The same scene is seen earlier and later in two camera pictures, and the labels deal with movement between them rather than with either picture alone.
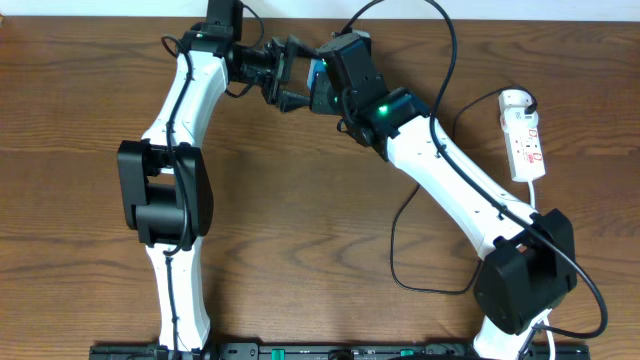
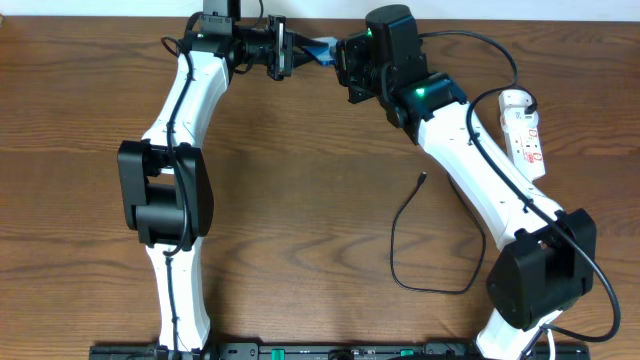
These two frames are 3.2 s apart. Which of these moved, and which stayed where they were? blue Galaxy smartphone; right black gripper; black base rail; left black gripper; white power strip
Moved: right black gripper; blue Galaxy smartphone; left black gripper
Stayed: white power strip; black base rail
